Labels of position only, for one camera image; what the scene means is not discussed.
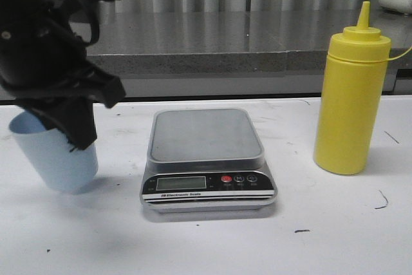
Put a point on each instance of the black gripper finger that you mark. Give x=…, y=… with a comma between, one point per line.
x=96, y=85
x=72, y=116

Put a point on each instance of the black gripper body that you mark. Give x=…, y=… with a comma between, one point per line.
x=38, y=46

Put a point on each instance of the light blue plastic cup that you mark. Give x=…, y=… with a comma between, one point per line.
x=61, y=165

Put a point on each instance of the yellow squeeze bottle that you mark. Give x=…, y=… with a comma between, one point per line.
x=356, y=66

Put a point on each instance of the silver electronic kitchen scale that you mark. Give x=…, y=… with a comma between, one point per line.
x=205, y=160

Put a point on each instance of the grey stone counter ledge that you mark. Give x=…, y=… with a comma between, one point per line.
x=218, y=43

